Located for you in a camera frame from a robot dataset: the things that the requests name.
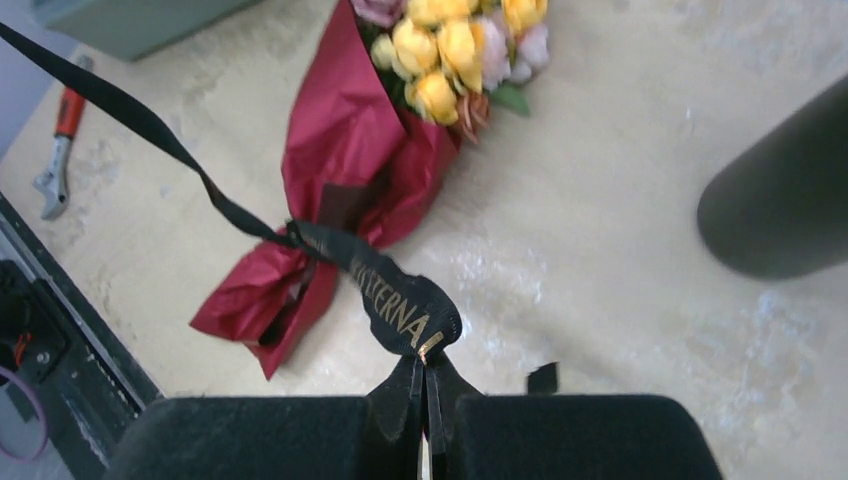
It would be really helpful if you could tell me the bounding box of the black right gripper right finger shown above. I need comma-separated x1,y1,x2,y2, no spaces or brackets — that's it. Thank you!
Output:
425,356,722,479

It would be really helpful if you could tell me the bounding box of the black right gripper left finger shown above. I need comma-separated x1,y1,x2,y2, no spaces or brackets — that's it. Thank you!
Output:
104,358,423,479

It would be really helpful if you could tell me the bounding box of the black ribbon with gold lettering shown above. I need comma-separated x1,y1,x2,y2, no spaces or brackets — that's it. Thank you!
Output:
0,21,464,363

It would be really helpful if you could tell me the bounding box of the flower bouquet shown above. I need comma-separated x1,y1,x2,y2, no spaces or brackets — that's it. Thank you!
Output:
191,1,548,375

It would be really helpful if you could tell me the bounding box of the black cylindrical vase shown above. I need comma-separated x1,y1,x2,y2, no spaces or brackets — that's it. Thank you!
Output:
697,79,847,280

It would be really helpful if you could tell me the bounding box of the translucent green plastic toolbox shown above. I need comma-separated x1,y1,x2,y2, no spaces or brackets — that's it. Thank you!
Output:
28,0,256,62

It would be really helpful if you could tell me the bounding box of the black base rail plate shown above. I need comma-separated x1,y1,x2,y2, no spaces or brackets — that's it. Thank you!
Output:
1,199,162,479

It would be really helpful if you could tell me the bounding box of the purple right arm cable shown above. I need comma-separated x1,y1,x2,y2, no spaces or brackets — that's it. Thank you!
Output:
0,365,50,464

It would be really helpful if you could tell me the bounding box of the red-handled adjustable wrench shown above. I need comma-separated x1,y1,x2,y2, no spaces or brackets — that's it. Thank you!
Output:
32,87,86,220

